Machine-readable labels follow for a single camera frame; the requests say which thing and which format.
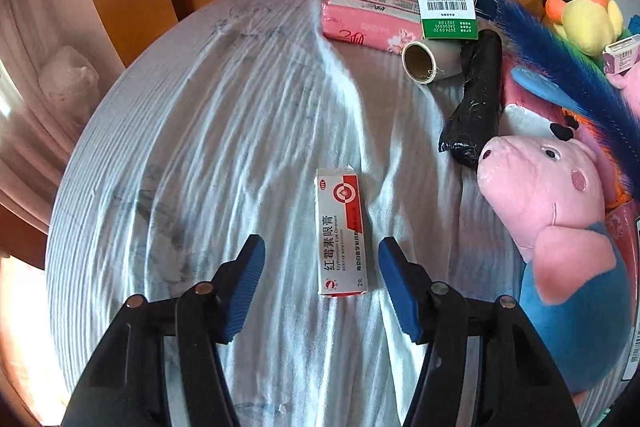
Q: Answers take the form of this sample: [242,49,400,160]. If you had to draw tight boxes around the blue plush toy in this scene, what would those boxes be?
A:
[492,0,640,202]

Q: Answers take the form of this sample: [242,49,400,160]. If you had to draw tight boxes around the pink pig plush blue shirt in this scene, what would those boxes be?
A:
[476,134,633,395]

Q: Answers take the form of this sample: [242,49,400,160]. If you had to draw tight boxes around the white red medicine box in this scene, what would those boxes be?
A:
[315,165,372,298]

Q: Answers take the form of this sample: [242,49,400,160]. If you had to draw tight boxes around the pink tissue pack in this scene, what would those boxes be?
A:
[320,0,425,54]

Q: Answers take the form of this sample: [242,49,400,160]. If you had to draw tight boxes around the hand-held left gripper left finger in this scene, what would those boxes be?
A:
[60,234,266,427]

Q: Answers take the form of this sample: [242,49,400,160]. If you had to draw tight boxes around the white plush toy black spots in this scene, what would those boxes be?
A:
[500,102,581,142]

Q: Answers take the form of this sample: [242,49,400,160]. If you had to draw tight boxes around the white sheer curtain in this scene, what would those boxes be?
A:
[0,0,101,268]

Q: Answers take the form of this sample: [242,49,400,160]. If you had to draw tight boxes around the black plastic bag roll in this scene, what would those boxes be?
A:
[438,28,503,170]

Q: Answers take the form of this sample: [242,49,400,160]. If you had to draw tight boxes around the purple white small box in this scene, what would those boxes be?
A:
[602,34,640,75]

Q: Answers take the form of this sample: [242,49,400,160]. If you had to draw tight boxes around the green white medicine box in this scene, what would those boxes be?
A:
[416,0,479,40]

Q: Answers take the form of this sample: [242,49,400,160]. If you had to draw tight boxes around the yellow duck plush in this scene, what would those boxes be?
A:
[545,0,626,58]

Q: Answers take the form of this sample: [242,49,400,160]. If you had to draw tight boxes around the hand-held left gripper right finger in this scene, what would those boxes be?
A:
[377,237,583,427]

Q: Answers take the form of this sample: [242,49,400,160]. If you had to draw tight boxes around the clear plastic bag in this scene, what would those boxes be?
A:
[39,46,101,128]

